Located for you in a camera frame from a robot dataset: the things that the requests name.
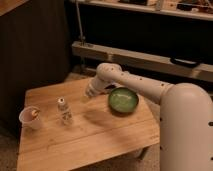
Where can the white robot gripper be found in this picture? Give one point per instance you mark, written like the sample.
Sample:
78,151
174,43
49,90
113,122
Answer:
95,87

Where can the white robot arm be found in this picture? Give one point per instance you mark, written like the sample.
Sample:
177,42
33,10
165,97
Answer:
186,112

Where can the clear plastic bottle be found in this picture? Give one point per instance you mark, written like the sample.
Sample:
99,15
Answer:
64,110

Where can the green bowl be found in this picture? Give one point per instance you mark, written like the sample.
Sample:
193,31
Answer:
123,100

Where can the wooden table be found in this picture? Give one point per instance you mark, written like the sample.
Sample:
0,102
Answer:
95,133

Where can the white paper cup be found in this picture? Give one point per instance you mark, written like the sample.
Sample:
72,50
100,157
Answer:
30,117

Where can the metal shelf rack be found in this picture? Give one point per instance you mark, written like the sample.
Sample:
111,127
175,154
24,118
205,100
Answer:
141,37

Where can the black handle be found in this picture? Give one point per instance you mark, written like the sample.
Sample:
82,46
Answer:
188,64

